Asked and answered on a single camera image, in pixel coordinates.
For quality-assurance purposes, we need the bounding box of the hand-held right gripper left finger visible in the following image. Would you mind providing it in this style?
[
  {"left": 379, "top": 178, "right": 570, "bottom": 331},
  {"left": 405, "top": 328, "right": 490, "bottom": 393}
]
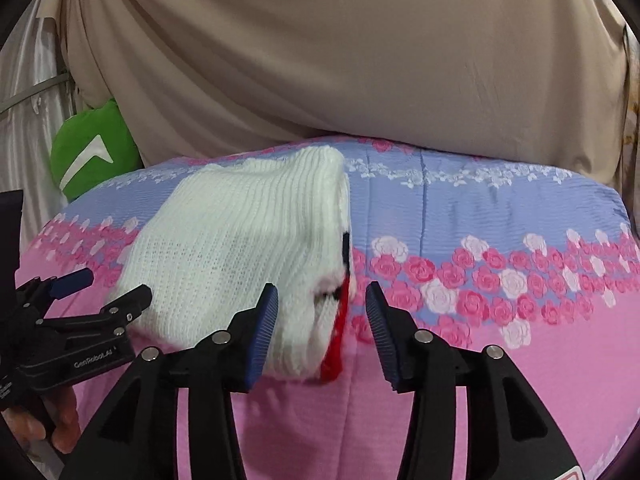
[{"left": 60, "top": 282, "right": 280, "bottom": 480}]

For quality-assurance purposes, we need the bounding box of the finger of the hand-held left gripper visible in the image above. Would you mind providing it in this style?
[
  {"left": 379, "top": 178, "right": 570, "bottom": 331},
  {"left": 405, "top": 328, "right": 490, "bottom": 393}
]
[
  {"left": 37, "top": 283, "right": 154, "bottom": 337},
  {"left": 14, "top": 267, "right": 96, "bottom": 311}
]

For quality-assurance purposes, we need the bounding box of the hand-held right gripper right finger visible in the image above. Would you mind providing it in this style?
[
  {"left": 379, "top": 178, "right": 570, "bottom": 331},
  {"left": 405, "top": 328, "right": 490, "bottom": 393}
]
[{"left": 365, "top": 281, "right": 583, "bottom": 480}]

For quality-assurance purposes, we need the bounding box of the white knit sweater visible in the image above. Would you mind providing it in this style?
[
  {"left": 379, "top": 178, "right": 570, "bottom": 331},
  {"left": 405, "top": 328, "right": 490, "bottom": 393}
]
[{"left": 106, "top": 144, "right": 357, "bottom": 385}]

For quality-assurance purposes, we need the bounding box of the person's left hand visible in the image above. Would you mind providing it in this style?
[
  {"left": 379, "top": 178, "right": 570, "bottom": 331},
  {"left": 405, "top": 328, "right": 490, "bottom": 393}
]
[{"left": 7, "top": 386, "right": 82, "bottom": 455}]

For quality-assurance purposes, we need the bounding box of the white curtain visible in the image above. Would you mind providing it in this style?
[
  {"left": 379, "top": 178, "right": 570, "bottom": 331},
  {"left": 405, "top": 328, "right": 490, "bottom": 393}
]
[{"left": 0, "top": 14, "right": 76, "bottom": 243}]

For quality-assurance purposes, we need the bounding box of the green cushion with white mark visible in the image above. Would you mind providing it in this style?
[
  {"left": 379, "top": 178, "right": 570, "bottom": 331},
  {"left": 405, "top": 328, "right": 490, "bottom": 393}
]
[{"left": 50, "top": 98, "right": 142, "bottom": 204}]

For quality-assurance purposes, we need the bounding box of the pink blue floral blanket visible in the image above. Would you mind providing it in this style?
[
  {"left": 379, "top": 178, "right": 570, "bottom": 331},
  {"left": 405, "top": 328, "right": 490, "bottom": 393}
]
[{"left": 15, "top": 134, "right": 640, "bottom": 480}]

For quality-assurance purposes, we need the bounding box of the grey rod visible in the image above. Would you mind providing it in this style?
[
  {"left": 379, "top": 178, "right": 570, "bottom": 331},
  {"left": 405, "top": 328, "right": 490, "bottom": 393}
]
[{"left": 0, "top": 73, "right": 72, "bottom": 112}]

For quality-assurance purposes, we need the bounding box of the beige sheet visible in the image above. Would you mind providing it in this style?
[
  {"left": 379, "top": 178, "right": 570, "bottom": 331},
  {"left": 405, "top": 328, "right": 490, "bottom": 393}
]
[{"left": 56, "top": 0, "right": 635, "bottom": 197}]

